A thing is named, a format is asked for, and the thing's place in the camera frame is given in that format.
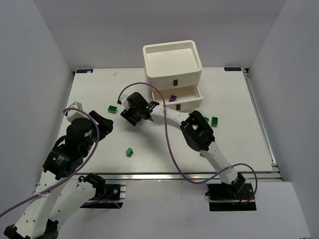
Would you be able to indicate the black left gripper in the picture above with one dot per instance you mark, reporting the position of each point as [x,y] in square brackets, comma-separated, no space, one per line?
[100,122]

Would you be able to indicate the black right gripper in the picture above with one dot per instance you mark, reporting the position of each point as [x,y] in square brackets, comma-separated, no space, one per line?
[130,117]

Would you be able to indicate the purple lego brick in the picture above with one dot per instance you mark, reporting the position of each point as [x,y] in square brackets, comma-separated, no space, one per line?
[172,98]

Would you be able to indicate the white drawer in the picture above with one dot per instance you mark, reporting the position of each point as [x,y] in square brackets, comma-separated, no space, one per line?
[188,98]

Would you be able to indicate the white three-drawer storage box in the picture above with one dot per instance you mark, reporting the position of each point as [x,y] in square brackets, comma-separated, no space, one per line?
[172,65]

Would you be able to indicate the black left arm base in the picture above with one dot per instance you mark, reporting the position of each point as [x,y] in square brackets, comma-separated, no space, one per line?
[107,195]

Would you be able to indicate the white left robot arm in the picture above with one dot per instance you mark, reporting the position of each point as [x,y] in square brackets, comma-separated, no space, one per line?
[42,217]

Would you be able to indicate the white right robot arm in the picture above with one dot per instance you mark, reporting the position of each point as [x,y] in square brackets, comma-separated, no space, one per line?
[196,132]

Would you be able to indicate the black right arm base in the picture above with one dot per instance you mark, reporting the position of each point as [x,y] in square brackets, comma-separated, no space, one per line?
[222,199]

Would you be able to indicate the green small lego brick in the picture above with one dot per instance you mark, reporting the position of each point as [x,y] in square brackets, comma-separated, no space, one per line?
[129,152]

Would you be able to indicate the blue left corner label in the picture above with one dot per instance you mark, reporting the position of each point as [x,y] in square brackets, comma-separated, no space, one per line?
[84,71]

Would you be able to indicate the blue corner label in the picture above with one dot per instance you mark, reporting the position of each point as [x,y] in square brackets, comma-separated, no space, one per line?
[231,69]
[84,71]

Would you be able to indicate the green upright lego brick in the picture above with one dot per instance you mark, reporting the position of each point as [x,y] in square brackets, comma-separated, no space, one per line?
[214,121]

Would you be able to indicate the blue right corner label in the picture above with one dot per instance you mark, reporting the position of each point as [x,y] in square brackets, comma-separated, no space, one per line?
[231,69]

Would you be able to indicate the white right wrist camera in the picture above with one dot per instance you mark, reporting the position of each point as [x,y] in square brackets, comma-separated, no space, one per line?
[123,100]

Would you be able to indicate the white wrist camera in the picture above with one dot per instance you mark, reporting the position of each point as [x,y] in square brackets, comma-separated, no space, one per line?
[74,110]
[123,100]

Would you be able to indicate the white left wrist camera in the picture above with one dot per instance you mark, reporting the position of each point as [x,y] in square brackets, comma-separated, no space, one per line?
[74,110]

